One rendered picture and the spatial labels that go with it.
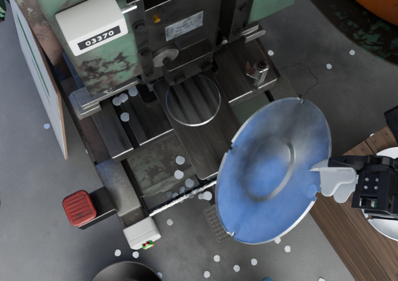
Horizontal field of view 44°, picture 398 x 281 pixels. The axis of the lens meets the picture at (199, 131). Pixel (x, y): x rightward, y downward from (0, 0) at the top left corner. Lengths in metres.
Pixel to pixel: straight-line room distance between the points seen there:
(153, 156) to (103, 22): 0.69
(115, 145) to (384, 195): 0.66
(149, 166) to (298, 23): 1.12
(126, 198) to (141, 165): 0.09
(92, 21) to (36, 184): 1.41
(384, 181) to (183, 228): 1.19
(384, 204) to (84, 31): 0.46
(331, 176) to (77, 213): 0.57
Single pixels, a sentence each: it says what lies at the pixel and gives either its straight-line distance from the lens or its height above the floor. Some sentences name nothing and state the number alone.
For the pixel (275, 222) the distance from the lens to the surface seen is 0.87.
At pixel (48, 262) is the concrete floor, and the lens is 1.91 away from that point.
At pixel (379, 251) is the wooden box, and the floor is 0.35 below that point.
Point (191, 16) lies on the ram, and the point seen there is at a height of 1.09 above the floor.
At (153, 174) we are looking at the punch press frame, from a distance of 1.22.
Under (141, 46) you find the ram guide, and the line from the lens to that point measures 0.78.
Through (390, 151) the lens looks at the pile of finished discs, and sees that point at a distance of 1.65.
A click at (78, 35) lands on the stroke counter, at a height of 1.34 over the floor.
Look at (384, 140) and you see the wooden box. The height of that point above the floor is 0.35.
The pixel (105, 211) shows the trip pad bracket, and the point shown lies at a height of 0.70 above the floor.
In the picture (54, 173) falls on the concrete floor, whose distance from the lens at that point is 1.93.
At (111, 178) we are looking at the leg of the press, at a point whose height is 0.64.
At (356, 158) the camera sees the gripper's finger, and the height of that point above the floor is 1.13.
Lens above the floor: 1.84
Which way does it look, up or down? 75 degrees down
